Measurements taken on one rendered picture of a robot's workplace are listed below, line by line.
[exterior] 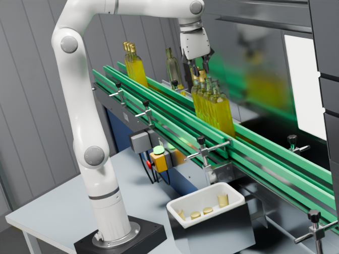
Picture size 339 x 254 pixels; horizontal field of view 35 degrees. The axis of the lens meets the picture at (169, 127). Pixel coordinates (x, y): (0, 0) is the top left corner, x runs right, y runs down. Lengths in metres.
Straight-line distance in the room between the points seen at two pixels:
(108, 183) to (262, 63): 0.70
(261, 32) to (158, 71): 3.37
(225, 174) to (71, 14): 0.76
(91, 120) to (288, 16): 0.75
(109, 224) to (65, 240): 0.36
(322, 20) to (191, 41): 1.14
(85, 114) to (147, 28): 3.19
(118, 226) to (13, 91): 2.42
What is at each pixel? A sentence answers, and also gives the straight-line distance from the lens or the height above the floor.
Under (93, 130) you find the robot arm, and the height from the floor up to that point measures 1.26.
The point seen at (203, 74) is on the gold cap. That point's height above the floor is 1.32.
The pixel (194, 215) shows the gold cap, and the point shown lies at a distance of 1.73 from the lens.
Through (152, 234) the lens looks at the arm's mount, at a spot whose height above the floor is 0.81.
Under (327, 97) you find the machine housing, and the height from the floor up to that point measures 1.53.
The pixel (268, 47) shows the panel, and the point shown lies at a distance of 1.76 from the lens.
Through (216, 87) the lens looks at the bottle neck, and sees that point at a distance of 1.91.
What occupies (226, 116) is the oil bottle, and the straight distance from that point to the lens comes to 1.94.
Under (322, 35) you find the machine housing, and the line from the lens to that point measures 0.87.
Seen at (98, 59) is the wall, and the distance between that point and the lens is 4.65.
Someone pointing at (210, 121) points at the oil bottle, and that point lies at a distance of 2.00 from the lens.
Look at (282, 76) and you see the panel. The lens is 1.73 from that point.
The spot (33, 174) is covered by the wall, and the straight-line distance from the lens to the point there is 4.41.
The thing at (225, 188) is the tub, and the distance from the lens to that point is 1.81.
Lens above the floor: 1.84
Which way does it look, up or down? 20 degrees down
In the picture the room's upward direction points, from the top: 14 degrees counter-clockwise
